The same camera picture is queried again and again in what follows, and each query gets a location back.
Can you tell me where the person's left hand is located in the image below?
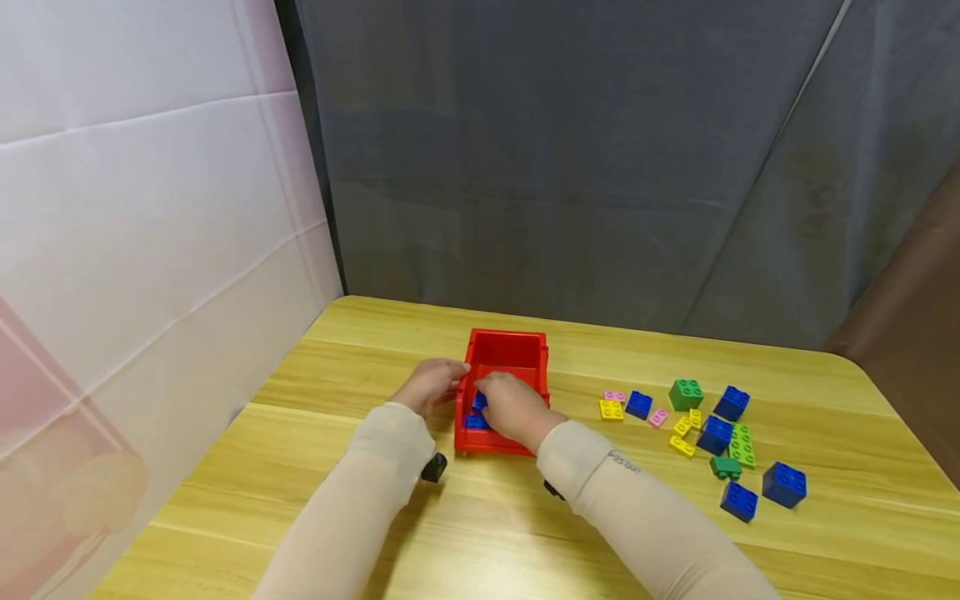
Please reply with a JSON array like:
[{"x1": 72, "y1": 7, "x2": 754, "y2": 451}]
[{"x1": 388, "y1": 358, "x2": 473, "y2": 418}]

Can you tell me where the person's right hand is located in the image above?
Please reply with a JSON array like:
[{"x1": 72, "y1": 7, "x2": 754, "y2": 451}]
[{"x1": 473, "y1": 372, "x2": 569, "y2": 455}]

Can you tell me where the red plastic bin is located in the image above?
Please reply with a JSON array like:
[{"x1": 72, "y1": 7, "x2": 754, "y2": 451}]
[{"x1": 452, "y1": 328, "x2": 551, "y2": 458}]

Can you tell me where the person's left forearm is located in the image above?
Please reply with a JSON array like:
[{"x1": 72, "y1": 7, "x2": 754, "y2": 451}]
[{"x1": 251, "y1": 402, "x2": 438, "y2": 600}]

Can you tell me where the person's right forearm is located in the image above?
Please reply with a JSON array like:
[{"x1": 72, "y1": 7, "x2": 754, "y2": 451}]
[{"x1": 535, "y1": 419, "x2": 781, "y2": 600}]

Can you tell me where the light green flat toy brick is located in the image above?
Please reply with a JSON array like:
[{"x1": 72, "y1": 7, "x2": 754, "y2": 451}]
[{"x1": 727, "y1": 422, "x2": 758, "y2": 470}]

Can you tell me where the large blue toy brick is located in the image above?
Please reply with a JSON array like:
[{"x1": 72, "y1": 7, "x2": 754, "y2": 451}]
[{"x1": 762, "y1": 462, "x2": 808, "y2": 509}]

